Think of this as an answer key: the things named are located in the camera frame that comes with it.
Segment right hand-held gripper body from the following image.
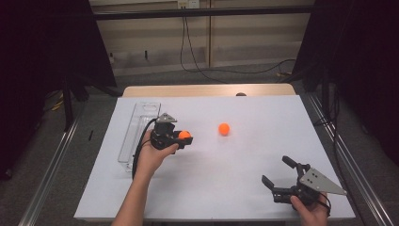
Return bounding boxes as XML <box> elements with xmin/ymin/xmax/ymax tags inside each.
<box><xmin>271</xmin><ymin>167</ymin><xmax>348</xmax><ymax>207</ymax></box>

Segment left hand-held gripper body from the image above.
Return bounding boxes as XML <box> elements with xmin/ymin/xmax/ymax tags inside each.
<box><xmin>150</xmin><ymin>112</ymin><xmax>182</xmax><ymax>151</ymax></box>

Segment clear plastic bin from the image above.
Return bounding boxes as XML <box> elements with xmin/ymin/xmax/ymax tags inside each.
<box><xmin>117</xmin><ymin>101</ymin><xmax>164</xmax><ymax>173</ymax></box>

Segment person's left hand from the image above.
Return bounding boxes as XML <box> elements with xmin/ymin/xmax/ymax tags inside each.
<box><xmin>134</xmin><ymin>129</ymin><xmax>180</xmax><ymax>181</ymax></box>

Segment person's right hand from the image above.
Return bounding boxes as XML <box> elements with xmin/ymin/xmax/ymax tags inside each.
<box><xmin>289</xmin><ymin>191</ymin><xmax>330</xmax><ymax>226</ymax></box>

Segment white table board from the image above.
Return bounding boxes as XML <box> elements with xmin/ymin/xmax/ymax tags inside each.
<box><xmin>73</xmin><ymin>94</ymin><xmax>357</xmax><ymax>222</ymax></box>

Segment wooden table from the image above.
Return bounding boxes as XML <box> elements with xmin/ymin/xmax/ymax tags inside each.
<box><xmin>121</xmin><ymin>83</ymin><xmax>297</xmax><ymax>98</ymax></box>

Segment black metal stand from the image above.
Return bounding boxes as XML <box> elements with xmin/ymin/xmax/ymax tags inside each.
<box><xmin>60</xmin><ymin>74</ymin><xmax>92</xmax><ymax>133</ymax></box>
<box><xmin>319</xmin><ymin>69</ymin><xmax>333</xmax><ymax>123</ymax></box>

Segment black horizontal bar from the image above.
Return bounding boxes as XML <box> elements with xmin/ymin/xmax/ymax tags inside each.
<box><xmin>92</xmin><ymin>5</ymin><xmax>314</xmax><ymax>22</ymax></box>

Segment black curtain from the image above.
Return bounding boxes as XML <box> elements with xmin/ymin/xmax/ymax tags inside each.
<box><xmin>291</xmin><ymin>0</ymin><xmax>399</xmax><ymax>168</ymax></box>
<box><xmin>0</xmin><ymin>0</ymin><xmax>118</xmax><ymax>182</ymax></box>

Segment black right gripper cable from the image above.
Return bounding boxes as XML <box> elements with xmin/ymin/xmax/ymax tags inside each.
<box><xmin>317</xmin><ymin>192</ymin><xmax>332</xmax><ymax>219</ymax></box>

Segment aluminium floor rail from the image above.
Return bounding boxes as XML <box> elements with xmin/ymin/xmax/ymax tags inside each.
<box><xmin>305</xmin><ymin>93</ymin><xmax>394</xmax><ymax>226</ymax></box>
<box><xmin>17</xmin><ymin>100</ymin><xmax>88</xmax><ymax>226</ymax></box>

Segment black hanging cable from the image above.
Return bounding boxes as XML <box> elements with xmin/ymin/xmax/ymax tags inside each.
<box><xmin>184</xmin><ymin>16</ymin><xmax>230</xmax><ymax>85</ymax></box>
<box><xmin>180</xmin><ymin>16</ymin><xmax>297</xmax><ymax>75</ymax></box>

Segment yellow floor cable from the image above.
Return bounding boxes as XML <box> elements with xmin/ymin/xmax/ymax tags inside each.
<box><xmin>50</xmin><ymin>99</ymin><xmax>65</xmax><ymax>112</ymax></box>

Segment white wall socket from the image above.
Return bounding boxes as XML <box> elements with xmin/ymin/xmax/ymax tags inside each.
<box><xmin>177</xmin><ymin>0</ymin><xmax>200</xmax><ymax>9</ymax></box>

